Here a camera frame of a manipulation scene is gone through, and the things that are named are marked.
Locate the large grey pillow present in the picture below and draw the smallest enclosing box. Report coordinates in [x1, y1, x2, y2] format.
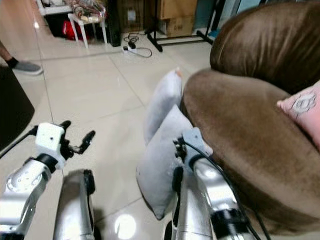
[136, 105, 201, 221]

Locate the white power strip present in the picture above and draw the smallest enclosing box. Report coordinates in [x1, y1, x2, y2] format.
[122, 45, 140, 54]

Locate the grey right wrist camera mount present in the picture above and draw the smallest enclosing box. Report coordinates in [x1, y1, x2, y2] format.
[181, 127, 213, 162]

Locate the pink patterned pillow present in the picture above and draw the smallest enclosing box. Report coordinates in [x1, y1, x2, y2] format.
[276, 80, 320, 152]

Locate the printed cardboard box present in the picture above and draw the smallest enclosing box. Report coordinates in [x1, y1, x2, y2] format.
[158, 15, 196, 39]

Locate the white shelf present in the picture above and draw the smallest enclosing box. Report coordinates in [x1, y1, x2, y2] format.
[36, 0, 76, 16]

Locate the black power cord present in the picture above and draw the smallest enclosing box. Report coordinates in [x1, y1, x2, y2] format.
[123, 32, 154, 59]

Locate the black metal stand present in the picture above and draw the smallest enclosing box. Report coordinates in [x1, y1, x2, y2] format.
[145, 0, 216, 53]

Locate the brown suede sofa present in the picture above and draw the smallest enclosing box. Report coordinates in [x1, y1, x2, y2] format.
[180, 0, 320, 236]

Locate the plain cardboard box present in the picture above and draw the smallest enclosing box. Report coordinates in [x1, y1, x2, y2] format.
[157, 0, 199, 21]

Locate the silver right robot leg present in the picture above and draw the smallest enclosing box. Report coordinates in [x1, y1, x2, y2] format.
[162, 165, 214, 240]

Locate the white plastic stool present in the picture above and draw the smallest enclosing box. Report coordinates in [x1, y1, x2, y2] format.
[67, 12, 110, 49]

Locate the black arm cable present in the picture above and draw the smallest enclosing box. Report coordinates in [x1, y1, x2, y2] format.
[184, 141, 271, 240]
[0, 125, 40, 157]

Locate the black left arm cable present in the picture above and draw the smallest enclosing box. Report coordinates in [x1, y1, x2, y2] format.
[0, 125, 40, 157]

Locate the tall black post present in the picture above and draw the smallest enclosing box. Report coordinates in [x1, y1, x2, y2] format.
[107, 0, 122, 48]

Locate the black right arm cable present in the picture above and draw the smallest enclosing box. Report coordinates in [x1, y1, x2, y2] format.
[184, 141, 271, 240]

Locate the dark brown box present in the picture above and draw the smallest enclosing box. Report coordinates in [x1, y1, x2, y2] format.
[120, 0, 156, 34]

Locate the small grey pillow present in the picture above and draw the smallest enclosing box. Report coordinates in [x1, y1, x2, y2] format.
[142, 68, 184, 146]

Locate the clear plastic bag of goods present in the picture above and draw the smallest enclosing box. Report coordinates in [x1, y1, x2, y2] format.
[72, 0, 109, 23]

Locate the red bag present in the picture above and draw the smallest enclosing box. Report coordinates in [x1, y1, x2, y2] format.
[62, 20, 89, 42]

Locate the grey shoe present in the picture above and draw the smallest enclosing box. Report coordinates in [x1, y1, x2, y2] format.
[12, 60, 44, 76]

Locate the black ottoman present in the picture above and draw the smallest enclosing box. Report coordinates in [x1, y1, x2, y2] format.
[0, 66, 35, 151]

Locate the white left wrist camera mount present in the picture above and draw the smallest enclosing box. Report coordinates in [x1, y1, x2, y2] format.
[34, 122, 66, 160]

